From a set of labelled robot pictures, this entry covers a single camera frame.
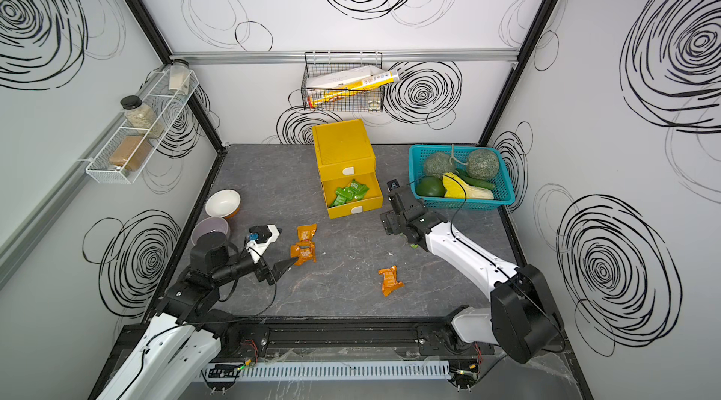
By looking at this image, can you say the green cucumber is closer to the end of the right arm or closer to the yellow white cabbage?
the yellow white cabbage

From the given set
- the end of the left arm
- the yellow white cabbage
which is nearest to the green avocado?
the yellow white cabbage

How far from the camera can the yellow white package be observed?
2.77 feet
